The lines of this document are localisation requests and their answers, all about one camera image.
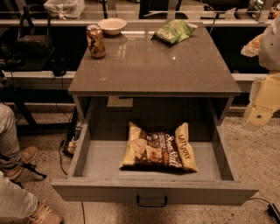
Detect black bag on shelf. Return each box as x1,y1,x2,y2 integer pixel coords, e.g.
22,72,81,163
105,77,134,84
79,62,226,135
15,4,54,59

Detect black headphones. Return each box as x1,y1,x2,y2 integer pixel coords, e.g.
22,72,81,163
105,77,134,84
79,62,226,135
50,59,67,77

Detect person's lower leg light trousers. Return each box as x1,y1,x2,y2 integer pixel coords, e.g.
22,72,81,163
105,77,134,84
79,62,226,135
0,171,39,218

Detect clear plastic bag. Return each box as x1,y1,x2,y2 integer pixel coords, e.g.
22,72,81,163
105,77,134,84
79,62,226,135
44,0,85,19

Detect person's upper leg light trousers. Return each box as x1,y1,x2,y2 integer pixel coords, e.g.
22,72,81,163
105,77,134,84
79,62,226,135
0,104,21,161

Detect green chip bag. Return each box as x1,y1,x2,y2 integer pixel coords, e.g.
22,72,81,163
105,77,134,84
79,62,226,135
151,19,198,45

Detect brown chip bag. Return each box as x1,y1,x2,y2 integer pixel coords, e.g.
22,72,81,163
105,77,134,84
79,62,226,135
120,122,198,172

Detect open grey drawer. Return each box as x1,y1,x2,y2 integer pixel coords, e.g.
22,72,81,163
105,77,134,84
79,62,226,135
52,97,257,206

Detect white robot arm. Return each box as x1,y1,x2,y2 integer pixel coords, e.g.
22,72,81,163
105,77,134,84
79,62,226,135
241,16,280,130

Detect black adapter with cable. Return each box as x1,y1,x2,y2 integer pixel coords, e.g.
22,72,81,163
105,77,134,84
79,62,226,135
258,198,280,224

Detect grey cabinet with counter top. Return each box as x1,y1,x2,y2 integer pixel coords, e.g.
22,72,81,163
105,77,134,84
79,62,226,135
68,21,241,111

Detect black drawer handle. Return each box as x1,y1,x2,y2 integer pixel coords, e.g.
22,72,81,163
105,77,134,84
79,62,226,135
136,195,168,208

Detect tan shoe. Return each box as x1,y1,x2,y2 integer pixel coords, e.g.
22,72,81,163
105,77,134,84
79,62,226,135
28,200,64,224
3,145,39,180

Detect person's leg light trousers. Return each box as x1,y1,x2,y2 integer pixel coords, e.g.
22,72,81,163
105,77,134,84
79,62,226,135
0,171,39,218
0,104,21,161

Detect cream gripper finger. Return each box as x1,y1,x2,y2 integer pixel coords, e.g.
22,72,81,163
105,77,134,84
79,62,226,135
241,34,262,57
242,105,273,131

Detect tan upper shoe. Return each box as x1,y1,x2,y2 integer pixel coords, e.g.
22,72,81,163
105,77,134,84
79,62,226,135
3,145,39,180

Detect tan lower shoe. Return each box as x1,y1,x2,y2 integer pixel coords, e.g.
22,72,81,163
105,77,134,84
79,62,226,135
28,200,64,224

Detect black strap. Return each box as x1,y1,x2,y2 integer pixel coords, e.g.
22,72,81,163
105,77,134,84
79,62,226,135
0,153,48,179

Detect white bowl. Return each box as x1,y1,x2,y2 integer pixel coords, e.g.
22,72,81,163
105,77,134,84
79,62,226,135
98,18,127,36

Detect brown soda can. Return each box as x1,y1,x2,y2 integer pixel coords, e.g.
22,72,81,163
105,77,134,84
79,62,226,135
86,24,106,59

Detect power strip on floor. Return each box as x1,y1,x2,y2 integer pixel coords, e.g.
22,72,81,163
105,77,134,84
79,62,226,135
63,122,82,156

